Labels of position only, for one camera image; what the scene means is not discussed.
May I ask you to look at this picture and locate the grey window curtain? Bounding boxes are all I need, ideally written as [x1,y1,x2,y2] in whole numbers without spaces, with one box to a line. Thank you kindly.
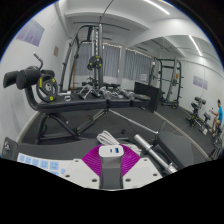
[76,43,121,79]
[123,49,155,82]

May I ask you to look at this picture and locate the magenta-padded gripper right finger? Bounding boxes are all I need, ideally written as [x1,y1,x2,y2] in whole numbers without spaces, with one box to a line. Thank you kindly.
[119,144,163,188]

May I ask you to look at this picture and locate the small white charger block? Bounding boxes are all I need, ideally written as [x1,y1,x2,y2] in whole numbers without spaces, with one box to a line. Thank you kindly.
[98,144,125,190]

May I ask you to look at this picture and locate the black bench pad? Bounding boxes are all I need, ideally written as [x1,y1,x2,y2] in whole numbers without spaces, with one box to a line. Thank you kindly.
[156,130,195,170]

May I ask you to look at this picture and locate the person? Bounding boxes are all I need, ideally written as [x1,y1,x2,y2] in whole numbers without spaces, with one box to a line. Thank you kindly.
[209,99,224,135]

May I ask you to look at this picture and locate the white power strip blue sockets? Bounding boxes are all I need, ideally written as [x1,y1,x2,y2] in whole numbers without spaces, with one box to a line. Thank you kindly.
[16,152,73,178]

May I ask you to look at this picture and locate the black yellow-marked weight plate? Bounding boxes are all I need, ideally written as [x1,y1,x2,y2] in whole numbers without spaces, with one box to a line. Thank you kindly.
[35,73,59,104]
[87,55,104,71]

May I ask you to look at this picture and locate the purple wall poster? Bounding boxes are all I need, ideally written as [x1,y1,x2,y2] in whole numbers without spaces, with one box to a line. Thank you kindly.
[15,19,46,48]

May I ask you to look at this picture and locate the group of dumbbells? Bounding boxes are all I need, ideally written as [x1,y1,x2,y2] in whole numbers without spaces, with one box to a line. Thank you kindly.
[78,83,138,101]

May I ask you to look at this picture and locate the grey cable crossover machine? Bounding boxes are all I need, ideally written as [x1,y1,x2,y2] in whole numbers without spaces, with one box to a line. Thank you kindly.
[59,23,123,93]

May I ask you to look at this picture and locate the white coiled power strip cable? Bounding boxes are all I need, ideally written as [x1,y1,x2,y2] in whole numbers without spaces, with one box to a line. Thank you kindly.
[96,130,143,156]

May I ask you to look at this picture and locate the silver barbell bar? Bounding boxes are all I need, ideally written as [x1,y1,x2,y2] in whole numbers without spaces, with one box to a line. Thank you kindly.
[133,133,178,175]

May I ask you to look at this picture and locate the black power rack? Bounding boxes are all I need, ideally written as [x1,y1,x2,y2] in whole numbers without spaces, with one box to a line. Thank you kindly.
[151,57,185,110]

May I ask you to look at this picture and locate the black upright panel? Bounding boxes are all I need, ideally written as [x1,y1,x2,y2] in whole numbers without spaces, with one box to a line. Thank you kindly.
[133,81,163,114]

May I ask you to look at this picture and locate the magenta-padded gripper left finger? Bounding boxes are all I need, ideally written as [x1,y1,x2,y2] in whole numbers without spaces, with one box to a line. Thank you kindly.
[62,144,105,190]

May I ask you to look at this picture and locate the pale purple wall posters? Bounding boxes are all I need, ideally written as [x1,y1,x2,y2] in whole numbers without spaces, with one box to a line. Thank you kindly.
[192,75,210,91]

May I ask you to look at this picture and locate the long ceiling light strip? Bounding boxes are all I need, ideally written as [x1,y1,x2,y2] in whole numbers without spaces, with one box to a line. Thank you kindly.
[143,0,171,16]
[188,34,204,57]

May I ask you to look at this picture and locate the black dumbbell stand equipment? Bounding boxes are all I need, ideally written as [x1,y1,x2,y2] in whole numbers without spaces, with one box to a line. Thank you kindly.
[186,96,215,130]

